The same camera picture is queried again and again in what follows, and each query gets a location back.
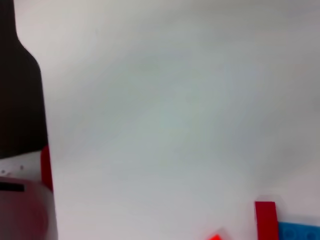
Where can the dark red long brick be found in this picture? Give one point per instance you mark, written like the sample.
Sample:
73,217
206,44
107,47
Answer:
266,220

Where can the red square flat brick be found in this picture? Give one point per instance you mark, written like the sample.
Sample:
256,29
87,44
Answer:
215,237

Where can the blue square brick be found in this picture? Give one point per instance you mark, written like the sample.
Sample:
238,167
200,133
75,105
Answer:
300,231

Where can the red and white robot base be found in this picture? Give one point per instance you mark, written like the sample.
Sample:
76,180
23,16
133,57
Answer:
25,207

